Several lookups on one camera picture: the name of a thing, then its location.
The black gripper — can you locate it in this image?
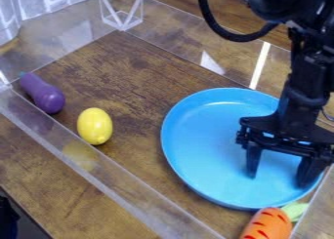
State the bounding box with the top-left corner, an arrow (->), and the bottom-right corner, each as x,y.
236,83 -> 334,188

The orange toy carrot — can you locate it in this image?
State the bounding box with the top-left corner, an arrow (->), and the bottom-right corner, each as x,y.
239,202 -> 308,239

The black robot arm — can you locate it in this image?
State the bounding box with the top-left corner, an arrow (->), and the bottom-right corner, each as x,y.
236,0 -> 334,187

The blue plastic plate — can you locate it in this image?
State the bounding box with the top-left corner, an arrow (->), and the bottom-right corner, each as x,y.
160,88 -> 319,210

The yellow toy lemon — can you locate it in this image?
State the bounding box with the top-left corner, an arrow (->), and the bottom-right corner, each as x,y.
77,107 -> 113,145

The purple toy eggplant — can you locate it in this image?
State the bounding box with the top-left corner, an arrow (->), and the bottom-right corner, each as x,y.
20,72 -> 65,114

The black cable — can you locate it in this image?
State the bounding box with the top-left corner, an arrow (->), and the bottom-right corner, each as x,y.
195,0 -> 279,43

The clear acrylic enclosure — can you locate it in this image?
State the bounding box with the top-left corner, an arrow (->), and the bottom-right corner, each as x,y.
0,0 -> 334,239

